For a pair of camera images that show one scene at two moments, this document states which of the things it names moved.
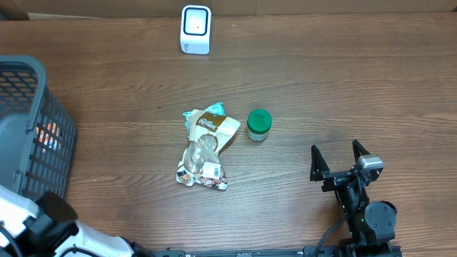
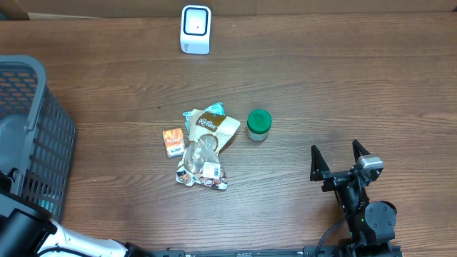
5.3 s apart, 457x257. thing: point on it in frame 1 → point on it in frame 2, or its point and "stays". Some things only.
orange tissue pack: [49, 136] → [173, 140]
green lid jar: [259, 121] stays
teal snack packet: [216, 109] stays
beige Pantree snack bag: [208, 133] stays
